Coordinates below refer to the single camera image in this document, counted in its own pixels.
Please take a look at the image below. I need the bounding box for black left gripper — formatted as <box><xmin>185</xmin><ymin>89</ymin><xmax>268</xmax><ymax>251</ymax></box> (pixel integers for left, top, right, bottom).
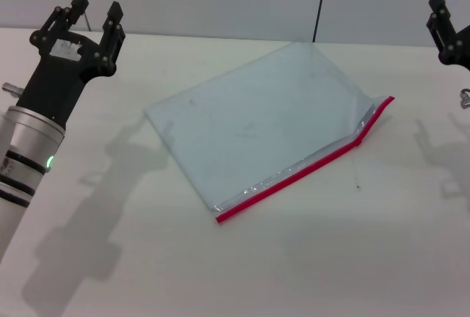
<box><xmin>16</xmin><ymin>0</ymin><xmax>127</xmax><ymax>129</ymax></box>

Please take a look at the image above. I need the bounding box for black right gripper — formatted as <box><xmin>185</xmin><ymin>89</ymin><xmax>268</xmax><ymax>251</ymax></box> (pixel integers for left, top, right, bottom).
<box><xmin>426</xmin><ymin>0</ymin><xmax>470</xmax><ymax>73</ymax></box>

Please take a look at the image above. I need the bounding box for clear document bag red zip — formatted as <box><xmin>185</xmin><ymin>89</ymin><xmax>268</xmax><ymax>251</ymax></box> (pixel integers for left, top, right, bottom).
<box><xmin>142</xmin><ymin>40</ymin><xmax>397</xmax><ymax>225</ymax></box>

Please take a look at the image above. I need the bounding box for dark wall seam strip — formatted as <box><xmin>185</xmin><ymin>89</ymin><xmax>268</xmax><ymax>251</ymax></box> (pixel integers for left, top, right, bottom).
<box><xmin>311</xmin><ymin>0</ymin><xmax>331</xmax><ymax>43</ymax></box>

